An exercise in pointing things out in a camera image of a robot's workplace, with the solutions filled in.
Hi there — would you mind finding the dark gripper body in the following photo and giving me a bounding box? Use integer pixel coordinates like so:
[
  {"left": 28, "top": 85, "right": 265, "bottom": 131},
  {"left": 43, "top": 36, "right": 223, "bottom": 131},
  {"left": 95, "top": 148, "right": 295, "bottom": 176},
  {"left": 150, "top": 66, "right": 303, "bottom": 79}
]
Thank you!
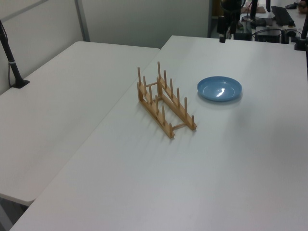
[{"left": 220, "top": 0, "right": 244, "bottom": 22}]

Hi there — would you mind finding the blue round plastic plate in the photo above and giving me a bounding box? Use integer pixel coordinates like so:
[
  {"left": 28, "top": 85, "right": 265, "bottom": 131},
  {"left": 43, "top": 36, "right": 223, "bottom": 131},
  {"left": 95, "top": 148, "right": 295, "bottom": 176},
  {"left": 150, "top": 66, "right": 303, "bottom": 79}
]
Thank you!
[{"left": 196, "top": 76, "right": 243, "bottom": 103}]

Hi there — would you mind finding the wooden plate rack with pegs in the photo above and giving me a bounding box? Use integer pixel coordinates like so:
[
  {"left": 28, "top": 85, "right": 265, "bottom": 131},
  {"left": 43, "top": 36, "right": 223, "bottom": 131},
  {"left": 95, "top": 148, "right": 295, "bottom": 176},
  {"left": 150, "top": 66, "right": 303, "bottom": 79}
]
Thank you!
[{"left": 136, "top": 61, "right": 198, "bottom": 140}]

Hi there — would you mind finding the black monitor stand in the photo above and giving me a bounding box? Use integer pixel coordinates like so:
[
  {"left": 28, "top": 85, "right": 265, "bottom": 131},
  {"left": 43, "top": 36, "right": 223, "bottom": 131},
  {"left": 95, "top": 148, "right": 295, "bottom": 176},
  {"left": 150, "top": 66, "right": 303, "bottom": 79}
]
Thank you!
[{"left": 241, "top": 0, "right": 266, "bottom": 27}]

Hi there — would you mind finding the black electronics box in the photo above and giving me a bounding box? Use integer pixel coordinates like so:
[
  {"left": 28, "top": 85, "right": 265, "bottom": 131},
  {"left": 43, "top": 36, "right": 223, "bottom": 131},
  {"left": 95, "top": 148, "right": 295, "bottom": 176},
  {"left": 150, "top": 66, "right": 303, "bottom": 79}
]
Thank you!
[{"left": 254, "top": 28, "right": 289, "bottom": 44}]

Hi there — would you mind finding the black keyboard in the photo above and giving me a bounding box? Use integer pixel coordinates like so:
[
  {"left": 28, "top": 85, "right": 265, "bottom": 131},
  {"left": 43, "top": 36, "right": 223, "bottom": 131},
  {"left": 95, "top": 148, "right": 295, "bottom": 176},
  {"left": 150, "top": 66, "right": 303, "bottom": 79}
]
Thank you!
[{"left": 271, "top": 5, "right": 295, "bottom": 26}]

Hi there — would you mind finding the black clamp pole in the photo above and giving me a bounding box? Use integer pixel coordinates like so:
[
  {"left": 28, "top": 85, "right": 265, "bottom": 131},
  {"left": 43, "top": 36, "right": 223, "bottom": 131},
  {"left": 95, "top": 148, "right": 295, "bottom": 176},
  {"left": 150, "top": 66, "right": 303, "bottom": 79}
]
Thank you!
[{"left": 294, "top": 14, "right": 308, "bottom": 51}]

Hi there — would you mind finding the black camera pole with base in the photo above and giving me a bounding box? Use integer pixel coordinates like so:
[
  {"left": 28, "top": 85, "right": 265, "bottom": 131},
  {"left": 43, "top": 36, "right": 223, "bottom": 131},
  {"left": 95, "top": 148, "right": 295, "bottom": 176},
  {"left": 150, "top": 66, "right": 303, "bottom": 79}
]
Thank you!
[{"left": 0, "top": 19, "right": 31, "bottom": 90}]

